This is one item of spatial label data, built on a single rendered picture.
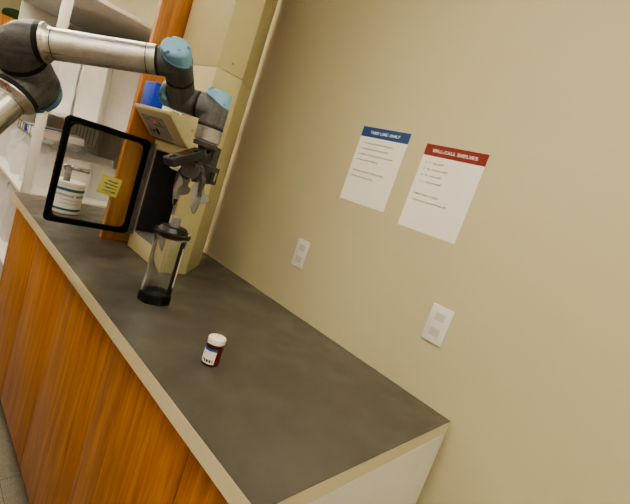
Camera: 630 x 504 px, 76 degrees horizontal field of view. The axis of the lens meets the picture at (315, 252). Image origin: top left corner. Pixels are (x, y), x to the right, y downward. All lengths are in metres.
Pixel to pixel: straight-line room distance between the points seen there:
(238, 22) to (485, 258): 1.13
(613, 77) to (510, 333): 0.68
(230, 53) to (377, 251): 0.86
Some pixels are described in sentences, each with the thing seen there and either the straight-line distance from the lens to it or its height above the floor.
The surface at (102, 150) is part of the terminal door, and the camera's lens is 1.79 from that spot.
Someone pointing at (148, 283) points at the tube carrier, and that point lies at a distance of 1.31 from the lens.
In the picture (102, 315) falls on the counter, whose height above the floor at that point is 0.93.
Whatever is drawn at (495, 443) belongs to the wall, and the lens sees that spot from 1.28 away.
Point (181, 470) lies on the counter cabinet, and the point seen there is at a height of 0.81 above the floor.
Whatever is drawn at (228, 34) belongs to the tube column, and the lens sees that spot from 1.61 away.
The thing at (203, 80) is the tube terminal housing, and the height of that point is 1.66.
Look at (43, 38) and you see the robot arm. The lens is 1.28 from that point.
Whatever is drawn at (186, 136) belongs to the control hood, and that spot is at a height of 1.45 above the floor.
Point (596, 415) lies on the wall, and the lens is 1.20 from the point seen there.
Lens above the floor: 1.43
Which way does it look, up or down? 9 degrees down
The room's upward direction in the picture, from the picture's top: 19 degrees clockwise
